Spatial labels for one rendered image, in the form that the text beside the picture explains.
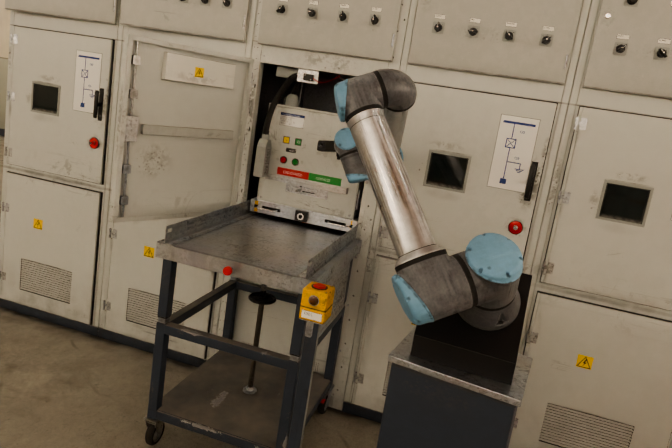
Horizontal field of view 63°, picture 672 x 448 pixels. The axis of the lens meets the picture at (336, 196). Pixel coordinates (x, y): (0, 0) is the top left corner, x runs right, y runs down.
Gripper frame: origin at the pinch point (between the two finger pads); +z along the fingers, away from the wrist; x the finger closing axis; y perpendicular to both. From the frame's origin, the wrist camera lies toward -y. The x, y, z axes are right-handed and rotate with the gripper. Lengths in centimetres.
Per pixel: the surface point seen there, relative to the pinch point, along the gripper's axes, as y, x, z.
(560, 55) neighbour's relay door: 81, 45, -40
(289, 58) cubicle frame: -28.7, 38.4, -4.9
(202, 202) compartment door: -59, -32, 6
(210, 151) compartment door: -58, -8, 1
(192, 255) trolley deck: -46, -53, -48
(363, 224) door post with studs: 16.1, -30.8, 1.1
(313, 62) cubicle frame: -17.4, 37.4, -7.8
